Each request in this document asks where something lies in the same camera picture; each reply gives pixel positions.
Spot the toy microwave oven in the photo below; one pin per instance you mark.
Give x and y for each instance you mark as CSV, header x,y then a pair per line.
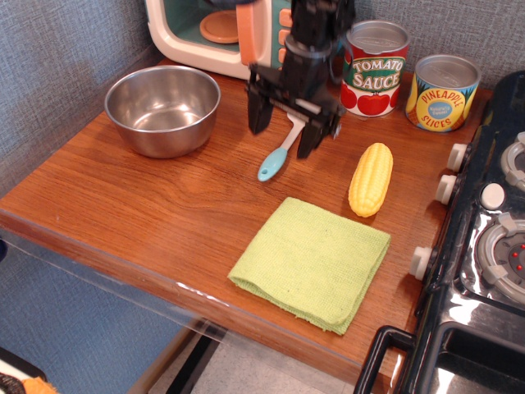
x,y
224,38

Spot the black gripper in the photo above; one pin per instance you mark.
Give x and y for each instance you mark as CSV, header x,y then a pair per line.
x,y
300,85

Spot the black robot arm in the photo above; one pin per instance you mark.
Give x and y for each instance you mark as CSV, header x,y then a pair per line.
x,y
317,22

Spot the pineapple slices can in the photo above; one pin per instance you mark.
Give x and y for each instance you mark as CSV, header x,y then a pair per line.
x,y
442,92

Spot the black toy stove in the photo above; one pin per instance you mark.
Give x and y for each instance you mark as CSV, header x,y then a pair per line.
x,y
470,332

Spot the green folded cloth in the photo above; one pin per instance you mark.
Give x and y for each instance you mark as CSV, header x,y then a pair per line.
x,y
312,263

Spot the tomato sauce can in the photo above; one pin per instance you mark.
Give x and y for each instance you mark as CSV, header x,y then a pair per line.
x,y
373,66

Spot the yellow plastic corncob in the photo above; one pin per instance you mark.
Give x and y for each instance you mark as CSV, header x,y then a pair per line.
x,y
371,180

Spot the stainless steel pot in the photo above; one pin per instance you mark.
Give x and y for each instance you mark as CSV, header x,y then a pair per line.
x,y
164,111

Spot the grey spoon with blue handle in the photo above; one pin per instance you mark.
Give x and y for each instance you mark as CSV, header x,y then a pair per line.
x,y
274,161

